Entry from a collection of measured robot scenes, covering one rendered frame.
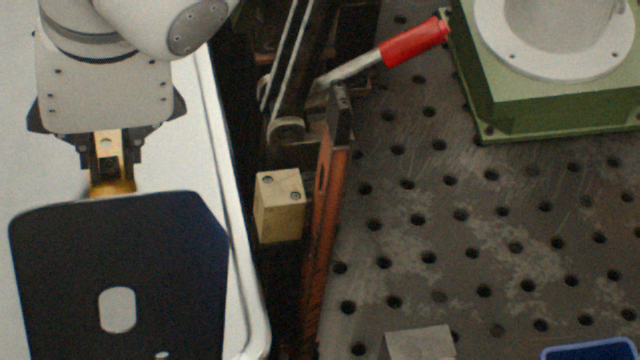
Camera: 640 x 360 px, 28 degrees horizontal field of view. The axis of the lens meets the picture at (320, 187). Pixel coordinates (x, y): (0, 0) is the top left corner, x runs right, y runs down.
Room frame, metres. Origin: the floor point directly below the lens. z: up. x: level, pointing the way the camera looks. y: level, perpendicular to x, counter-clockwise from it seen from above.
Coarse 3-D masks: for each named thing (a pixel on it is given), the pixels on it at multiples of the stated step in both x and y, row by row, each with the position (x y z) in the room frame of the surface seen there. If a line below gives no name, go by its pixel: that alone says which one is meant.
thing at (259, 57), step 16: (272, 0) 0.82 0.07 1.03; (288, 0) 0.82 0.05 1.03; (256, 16) 0.82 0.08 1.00; (272, 16) 0.82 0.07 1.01; (256, 32) 0.82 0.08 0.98; (272, 32) 0.82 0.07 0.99; (256, 48) 0.82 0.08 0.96; (272, 48) 0.82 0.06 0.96; (256, 64) 0.81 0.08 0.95; (272, 64) 0.82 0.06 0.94; (320, 64) 0.84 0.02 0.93; (256, 80) 0.82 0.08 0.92; (256, 96) 0.82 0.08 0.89; (256, 112) 0.82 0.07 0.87; (240, 128) 0.86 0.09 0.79; (256, 128) 0.82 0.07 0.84; (240, 144) 0.86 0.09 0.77; (256, 144) 0.82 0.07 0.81; (240, 160) 0.85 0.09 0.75; (256, 160) 0.82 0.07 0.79; (240, 176) 0.84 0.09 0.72
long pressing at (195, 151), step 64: (0, 0) 0.80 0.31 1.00; (0, 64) 0.72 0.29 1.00; (192, 64) 0.76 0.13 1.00; (0, 128) 0.65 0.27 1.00; (192, 128) 0.68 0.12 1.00; (0, 192) 0.59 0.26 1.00; (64, 192) 0.60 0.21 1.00; (0, 256) 0.53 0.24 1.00; (0, 320) 0.47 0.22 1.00; (128, 320) 0.49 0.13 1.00; (256, 320) 0.51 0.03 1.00
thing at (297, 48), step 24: (312, 0) 0.66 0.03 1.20; (336, 0) 0.66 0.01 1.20; (288, 24) 0.68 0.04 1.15; (312, 24) 0.66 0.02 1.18; (288, 48) 0.68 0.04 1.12; (312, 48) 0.66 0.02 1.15; (288, 72) 0.65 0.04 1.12; (312, 72) 0.66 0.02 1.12; (264, 96) 0.68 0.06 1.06; (288, 96) 0.65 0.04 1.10
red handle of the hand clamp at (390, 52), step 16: (416, 32) 0.70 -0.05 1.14; (432, 32) 0.70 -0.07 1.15; (448, 32) 0.70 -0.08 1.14; (384, 48) 0.69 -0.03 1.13; (400, 48) 0.69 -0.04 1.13; (416, 48) 0.69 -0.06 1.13; (352, 64) 0.69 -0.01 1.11; (368, 64) 0.69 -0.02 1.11; (384, 64) 0.69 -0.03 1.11; (400, 64) 0.69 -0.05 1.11; (320, 80) 0.68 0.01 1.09; (352, 80) 0.68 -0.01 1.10; (320, 96) 0.67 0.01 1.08; (272, 112) 0.66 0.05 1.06
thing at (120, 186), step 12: (96, 132) 0.66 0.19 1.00; (108, 132) 0.66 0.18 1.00; (120, 132) 0.67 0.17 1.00; (96, 144) 0.65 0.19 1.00; (120, 144) 0.65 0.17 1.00; (108, 156) 0.63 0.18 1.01; (120, 156) 0.64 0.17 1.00; (120, 168) 0.62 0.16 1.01; (108, 180) 0.61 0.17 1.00; (120, 180) 0.62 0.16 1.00; (132, 180) 0.62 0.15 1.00; (96, 192) 0.60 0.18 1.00; (108, 192) 0.60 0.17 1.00; (120, 192) 0.60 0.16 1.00; (132, 192) 0.61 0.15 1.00
